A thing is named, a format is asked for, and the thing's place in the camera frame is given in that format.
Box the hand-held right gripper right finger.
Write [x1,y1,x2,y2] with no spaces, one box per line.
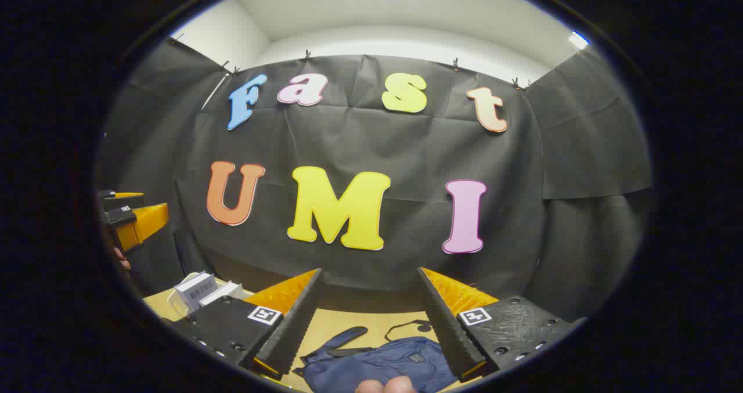
[416,266,586,383]

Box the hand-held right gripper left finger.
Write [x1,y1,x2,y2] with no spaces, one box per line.
[165,268,324,381]

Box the blue schoolbag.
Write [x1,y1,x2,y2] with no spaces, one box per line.
[293,319,459,393]

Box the white bookshelf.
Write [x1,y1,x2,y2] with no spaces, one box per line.
[167,271,256,315]

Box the black backdrop cloth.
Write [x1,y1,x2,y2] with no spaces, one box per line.
[96,36,654,324]

